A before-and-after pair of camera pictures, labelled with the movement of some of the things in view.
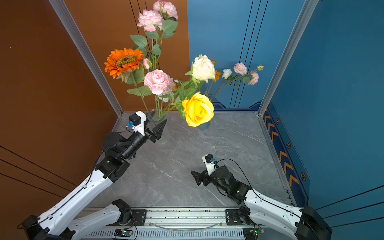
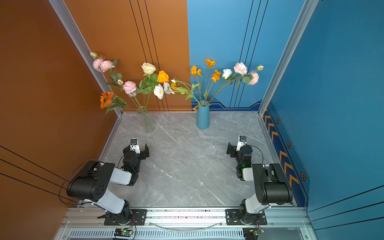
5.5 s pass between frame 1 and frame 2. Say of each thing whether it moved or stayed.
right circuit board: stayed
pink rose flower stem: stayed
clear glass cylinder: moved
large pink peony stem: moved
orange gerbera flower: moved
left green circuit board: stayed
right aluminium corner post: stayed
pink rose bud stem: moved
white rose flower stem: stayed
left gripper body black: moved
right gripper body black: moved
